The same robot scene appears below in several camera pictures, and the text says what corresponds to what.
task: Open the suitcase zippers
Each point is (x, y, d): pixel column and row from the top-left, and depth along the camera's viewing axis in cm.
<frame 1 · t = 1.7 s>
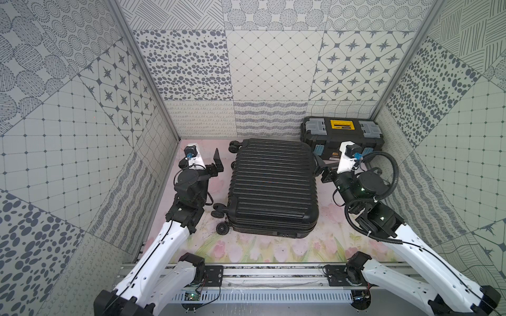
left hand: (208, 150, 70), fingers open
right hand: (325, 153, 65), fingers open
black ribbed hard-shell suitcase: (272, 189, 78), point 20 cm above the table
black toolbox with yellow label: (325, 134, 101), point 19 cm above the table

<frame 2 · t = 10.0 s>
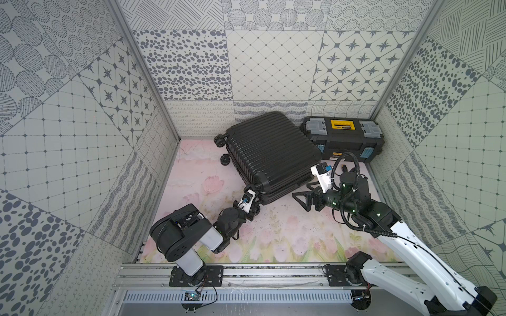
left hand: (260, 198, 83), fingers closed
right hand: (301, 192, 70), fingers open
black ribbed hard-shell suitcase: (274, 153, 88), point 22 cm above the table
the other named things where they were.

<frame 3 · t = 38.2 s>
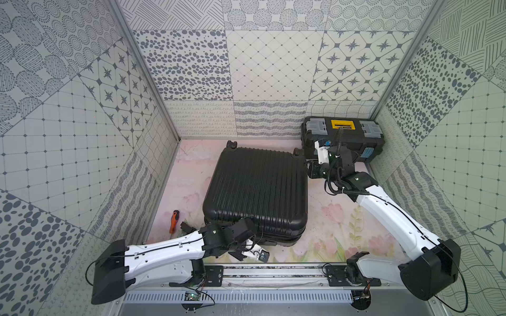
left hand: (256, 242, 75), fingers closed
right hand: (308, 165, 80), fingers open
black ribbed hard-shell suitcase: (269, 187, 76), point 23 cm above the table
orange handled screwdriver: (174, 222, 88), point 2 cm above the table
the other named things where they were.

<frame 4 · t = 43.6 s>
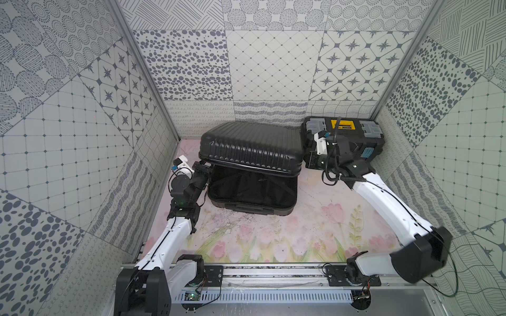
left hand: (220, 155, 72), fingers closed
right hand: (305, 159, 80), fingers closed
black ribbed hard-shell suitcase: (253, 167, 71), point 32 cm above the table
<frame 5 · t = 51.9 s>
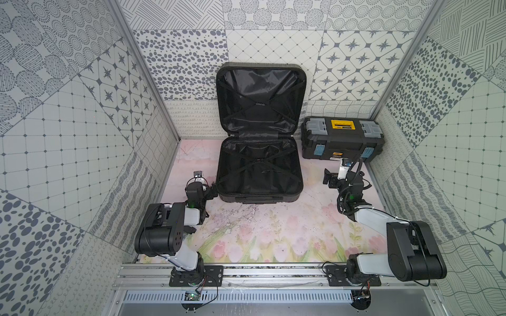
left hand: (209, 182, 95), fingers open
right hand: (337, 171, 91), fingers open
black ribbed hard-shell suitcase: (260, 105, 96), point 31 cm above the table
